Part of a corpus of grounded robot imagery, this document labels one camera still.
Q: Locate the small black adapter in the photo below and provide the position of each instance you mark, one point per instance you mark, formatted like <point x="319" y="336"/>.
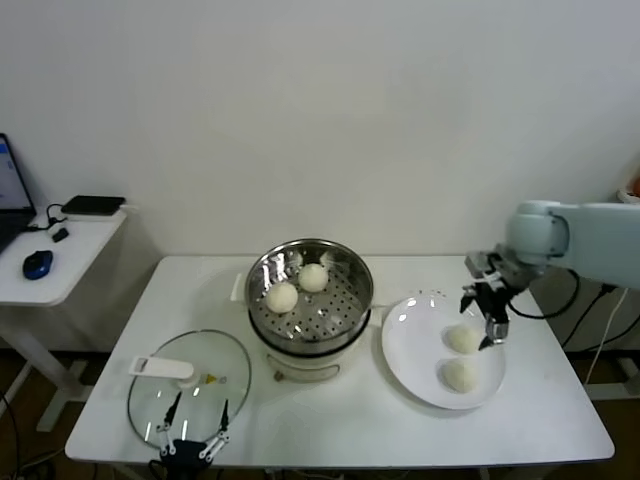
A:
<point x="60" y="234"/>

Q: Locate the stainless steel steamer pot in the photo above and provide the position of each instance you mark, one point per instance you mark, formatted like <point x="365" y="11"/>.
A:
<point x="310" y="344"/>

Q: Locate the white side desk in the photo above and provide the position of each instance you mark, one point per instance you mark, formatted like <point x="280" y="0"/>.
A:
<point x="75" y="260"/>

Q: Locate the white steamed baozi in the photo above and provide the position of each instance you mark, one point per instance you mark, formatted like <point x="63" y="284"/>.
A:
<point x="460" y="340"/>
<point x="282" y="299"/>
<point x="459" y="376"/>
<point x="314" y="278"/>

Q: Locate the black laptop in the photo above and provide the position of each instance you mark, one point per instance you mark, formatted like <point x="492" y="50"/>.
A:
<point x="15" y="220"/>

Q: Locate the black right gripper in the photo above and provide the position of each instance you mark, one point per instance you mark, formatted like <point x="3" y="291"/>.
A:
<point x="495" y="305"/>

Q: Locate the white round plate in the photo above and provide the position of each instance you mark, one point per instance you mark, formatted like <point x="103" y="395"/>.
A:
<point x="415" y="340"/>

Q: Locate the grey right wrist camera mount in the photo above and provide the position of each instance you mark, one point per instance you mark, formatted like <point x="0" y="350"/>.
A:
<point x="487" y="265"/>

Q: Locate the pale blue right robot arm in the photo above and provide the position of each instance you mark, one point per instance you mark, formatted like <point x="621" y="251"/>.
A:
<point x="590" y="240"/>

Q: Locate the flat black box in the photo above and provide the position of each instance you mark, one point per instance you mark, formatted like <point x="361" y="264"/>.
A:
<point x="92" y="204"/>

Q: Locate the orange object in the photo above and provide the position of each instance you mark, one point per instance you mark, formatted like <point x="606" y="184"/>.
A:
<point x="636" y="187"/>

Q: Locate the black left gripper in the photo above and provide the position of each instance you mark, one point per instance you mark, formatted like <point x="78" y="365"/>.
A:
<point x="185" y="455"/>

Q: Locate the white electric cooker base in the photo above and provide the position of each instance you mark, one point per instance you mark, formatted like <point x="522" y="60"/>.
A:
<point x="300" y="367"/>

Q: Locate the flat white box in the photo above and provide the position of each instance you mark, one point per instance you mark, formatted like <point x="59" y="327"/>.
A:
<point x="92" y="218"/>

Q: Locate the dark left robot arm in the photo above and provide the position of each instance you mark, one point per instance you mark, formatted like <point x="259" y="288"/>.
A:
<point x="184" y="474"/>

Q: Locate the blue computer mouse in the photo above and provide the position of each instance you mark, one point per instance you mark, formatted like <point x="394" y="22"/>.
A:
<point x="37" y="264"/>

